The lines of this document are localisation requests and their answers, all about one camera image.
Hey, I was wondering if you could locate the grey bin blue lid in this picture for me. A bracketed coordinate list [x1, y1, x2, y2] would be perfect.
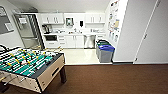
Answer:
[98, 44, 116, 64]

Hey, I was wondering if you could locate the black coffee machine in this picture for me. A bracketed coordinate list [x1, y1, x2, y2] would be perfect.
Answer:
[42, 24, 52, 35]

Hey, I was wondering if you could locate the white sink base cabinet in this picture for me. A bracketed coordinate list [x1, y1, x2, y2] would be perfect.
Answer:
[65, 34, 85, 49]

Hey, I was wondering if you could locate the foosball gaming table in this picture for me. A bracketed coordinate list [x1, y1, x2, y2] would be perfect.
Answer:
[0, 47, 68, 94]

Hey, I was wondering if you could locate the white paper note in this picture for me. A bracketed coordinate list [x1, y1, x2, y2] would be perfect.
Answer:
[18, 17, 28, 25]

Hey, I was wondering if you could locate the large colourful wall poster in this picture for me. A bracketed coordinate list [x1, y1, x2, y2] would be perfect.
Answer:
[108, 0, 121, 43]

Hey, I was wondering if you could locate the grey bin green lid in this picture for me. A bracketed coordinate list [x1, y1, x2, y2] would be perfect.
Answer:
[96, 40, 113, 48]

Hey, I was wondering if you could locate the white door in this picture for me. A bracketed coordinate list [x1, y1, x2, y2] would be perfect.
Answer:
[133, 0, 168, 65]

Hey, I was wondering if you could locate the black built-in microwave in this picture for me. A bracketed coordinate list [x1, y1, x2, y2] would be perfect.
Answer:
[44, 34, 60, 43]

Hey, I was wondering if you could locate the stainless steel refrigerator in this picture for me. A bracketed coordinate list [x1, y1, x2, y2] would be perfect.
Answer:
[13, 13, 45, 50]

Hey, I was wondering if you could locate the stainless steel dishwasher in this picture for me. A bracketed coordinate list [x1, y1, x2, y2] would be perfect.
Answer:
[83, 34, 97, 50]

